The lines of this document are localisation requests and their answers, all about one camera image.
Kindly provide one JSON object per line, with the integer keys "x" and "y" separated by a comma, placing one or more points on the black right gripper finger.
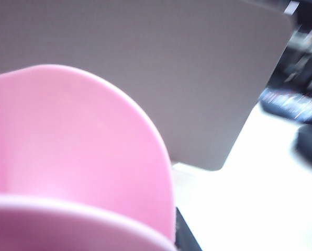
{"x": 184, "y": 232}

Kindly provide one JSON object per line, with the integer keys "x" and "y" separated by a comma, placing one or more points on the pink plastic watering can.
{"x": 67, "y": 136}

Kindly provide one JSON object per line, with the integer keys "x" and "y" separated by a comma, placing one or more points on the black round cushion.
{"x": 311, "y": 146}

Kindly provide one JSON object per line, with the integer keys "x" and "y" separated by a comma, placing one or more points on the grey table mat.
{"x": 171, "y": 78}

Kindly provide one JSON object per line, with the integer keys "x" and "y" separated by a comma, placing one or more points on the dark blue keyboard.
{"x": 289, "y": 104}

